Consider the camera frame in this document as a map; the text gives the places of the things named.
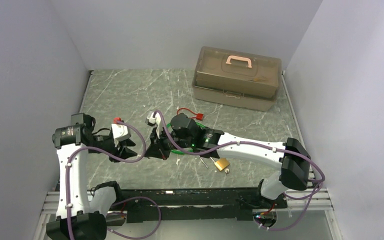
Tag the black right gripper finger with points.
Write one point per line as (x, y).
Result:
(155, 150)
(154, 137)

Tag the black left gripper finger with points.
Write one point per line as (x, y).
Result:
(126, 143)
(124, 153)

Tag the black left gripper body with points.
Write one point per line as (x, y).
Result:
(109, 145)

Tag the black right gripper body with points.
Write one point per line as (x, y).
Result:
(166, 141)

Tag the brass padlock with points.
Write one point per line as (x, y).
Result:
(221, 164)

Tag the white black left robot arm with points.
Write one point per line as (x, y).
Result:
(78, 217)

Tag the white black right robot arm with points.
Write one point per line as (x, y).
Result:
(289, 159)

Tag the beige plastic toolbox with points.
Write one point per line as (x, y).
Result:
(237, 79)

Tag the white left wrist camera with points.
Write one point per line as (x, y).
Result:
(120, 132)

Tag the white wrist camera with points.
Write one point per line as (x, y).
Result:
(154, 119)
(120, 132)

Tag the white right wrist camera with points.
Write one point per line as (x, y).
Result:
(154, 119)

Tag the red cable lock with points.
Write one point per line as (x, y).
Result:
(191, 114)

